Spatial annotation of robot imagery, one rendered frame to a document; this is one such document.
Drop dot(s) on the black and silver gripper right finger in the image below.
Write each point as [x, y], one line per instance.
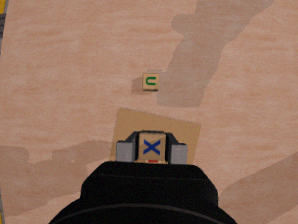
[175, 152]

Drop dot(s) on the tan flat mat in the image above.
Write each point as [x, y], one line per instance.
[129, 121]

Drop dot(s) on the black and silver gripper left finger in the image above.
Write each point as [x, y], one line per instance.
[127, 151]

